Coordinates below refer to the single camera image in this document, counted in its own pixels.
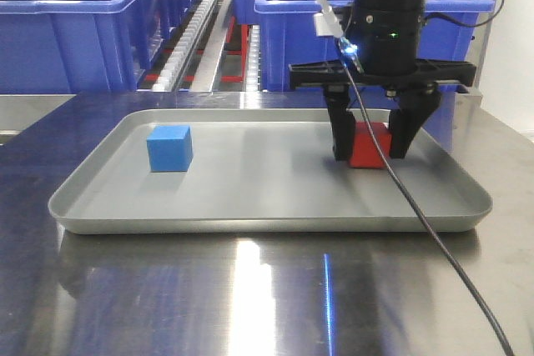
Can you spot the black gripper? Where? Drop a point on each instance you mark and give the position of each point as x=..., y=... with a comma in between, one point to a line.
x=379, y=48

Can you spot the red cube block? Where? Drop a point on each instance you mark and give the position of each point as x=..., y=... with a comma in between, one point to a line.
x=364, y=153

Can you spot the blue cube block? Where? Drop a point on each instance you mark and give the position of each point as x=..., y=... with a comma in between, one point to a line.
x=170, y=148

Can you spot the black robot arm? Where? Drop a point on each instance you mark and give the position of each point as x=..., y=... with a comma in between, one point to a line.
x=378, y=48

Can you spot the front right blue bin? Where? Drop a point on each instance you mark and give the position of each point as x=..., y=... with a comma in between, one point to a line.
x=288, y=36

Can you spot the grey metal tray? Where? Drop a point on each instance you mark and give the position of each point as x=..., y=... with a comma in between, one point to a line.
x=263, y=170

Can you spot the front left blue bin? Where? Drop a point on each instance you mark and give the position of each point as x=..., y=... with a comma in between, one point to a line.
x=74, y=46

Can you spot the white roller rail right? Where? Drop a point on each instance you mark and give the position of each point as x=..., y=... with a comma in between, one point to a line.
x=252, y=69

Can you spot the white roller rail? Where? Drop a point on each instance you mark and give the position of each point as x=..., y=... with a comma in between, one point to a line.
x=177, y=64
x=252, y=69

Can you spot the red metal frame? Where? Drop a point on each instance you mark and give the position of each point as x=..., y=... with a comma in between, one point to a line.
x=236, y=45

